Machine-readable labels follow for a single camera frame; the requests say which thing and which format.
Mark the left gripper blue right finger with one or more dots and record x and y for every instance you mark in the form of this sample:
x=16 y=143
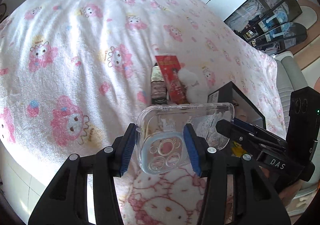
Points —
x=197 y=151

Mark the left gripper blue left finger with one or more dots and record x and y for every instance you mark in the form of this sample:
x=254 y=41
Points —
x=123 y=149

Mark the clear cartoon phone case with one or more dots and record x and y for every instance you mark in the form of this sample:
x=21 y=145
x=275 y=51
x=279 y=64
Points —
x=165 y=133

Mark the brown chocolate snack packet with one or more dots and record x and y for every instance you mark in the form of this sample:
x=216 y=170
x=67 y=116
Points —
x=158 y=87

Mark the red poster card pack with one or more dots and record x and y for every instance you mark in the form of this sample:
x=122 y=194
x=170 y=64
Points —
x=170 y=66

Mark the yellow snack bag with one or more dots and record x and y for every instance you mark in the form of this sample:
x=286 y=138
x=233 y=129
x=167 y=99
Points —
x=237 y=149

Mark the person right hand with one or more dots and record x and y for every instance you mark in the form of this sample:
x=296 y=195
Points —
x=290 y=192

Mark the black cardboard storage box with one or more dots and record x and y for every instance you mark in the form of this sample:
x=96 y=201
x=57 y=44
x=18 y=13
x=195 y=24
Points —
x=245 y=110

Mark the grey padded headboard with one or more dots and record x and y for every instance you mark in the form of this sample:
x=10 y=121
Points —
x=289 y=78

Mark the pink bunny print blanket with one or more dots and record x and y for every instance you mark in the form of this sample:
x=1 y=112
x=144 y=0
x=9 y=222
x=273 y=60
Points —
x=75 y=73

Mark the black glass display cabinet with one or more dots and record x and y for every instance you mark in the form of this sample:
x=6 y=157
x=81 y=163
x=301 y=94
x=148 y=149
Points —
x=267 y=25

